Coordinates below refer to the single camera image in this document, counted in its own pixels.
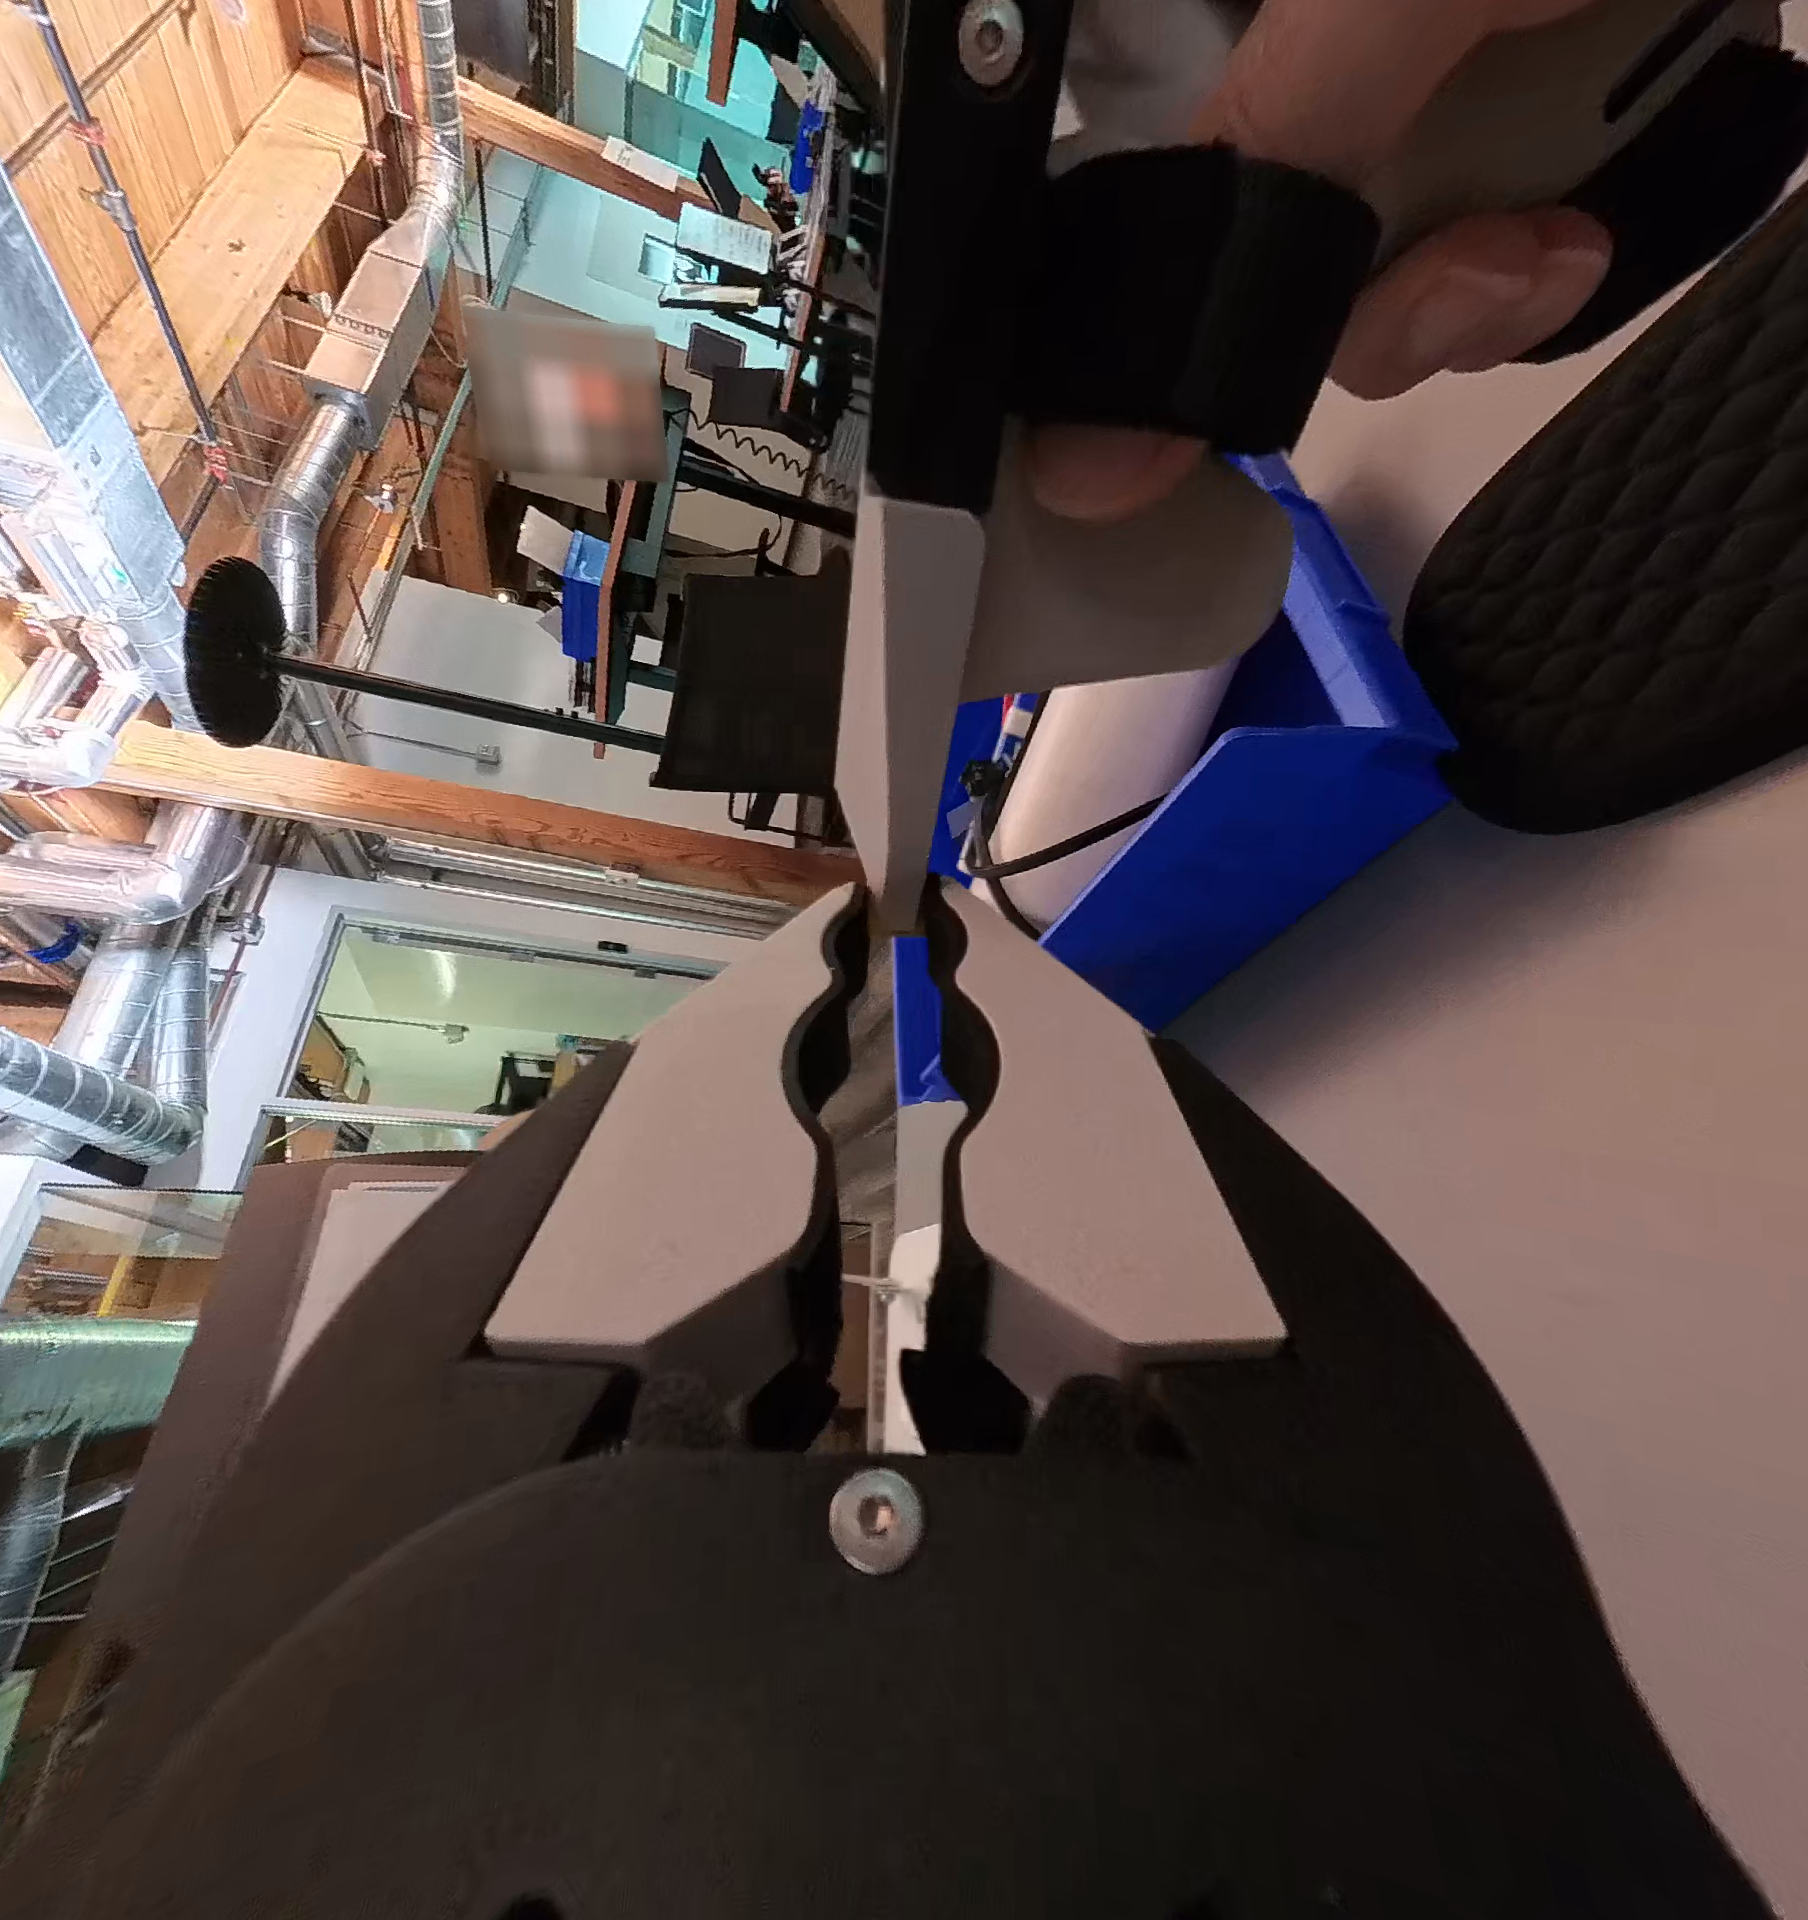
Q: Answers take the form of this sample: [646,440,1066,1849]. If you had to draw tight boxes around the framed instruction sign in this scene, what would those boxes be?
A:
[86,1042,621,1669]

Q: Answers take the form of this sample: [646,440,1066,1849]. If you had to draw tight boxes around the silver round air duct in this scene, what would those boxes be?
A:
[257,0,474,662]

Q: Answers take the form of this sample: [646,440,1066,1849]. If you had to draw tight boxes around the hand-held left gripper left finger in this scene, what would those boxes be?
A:
[482,884,866,1436]

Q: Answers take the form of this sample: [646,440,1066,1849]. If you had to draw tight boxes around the green flexible duct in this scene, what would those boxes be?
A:
[0,1316,209,1516]

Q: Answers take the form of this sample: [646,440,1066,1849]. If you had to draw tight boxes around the interior glass window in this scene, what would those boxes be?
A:
[251,900,744,1187]

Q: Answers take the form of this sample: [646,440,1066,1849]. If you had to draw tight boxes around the black quilted wrist rest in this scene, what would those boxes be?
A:
[1403,142,1808,835]

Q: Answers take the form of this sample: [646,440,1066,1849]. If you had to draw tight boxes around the blue storage bin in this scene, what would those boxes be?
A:
[893,450,1455,1114]

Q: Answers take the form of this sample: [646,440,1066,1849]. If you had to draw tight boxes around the black zip tie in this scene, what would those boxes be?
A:
[960,763,1164,943]

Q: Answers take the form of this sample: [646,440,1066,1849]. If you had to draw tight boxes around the blue shelf bin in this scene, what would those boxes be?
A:
[555,529,617,665]

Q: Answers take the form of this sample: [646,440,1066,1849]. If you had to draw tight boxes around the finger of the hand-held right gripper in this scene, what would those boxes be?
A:
[840,496,985,923]

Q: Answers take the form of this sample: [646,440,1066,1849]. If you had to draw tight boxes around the black fabric panel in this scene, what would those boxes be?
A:
[652,576,850,837]

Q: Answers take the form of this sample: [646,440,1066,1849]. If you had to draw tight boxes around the silver rectangular air duct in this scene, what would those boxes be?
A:
[0,60,193,723]

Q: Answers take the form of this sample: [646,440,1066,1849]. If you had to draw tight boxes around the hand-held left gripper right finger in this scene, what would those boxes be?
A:
[898,886,1288,1449]

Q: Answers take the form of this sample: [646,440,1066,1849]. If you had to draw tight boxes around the white sign stand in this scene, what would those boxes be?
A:
[842,1228,941,1461]

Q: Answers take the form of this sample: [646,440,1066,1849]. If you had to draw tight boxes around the person's right hand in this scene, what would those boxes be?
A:
[1026,0,1737,524]

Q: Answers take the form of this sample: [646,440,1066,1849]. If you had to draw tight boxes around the silver insulated pipes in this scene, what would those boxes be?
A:
[0,810,257,1187]

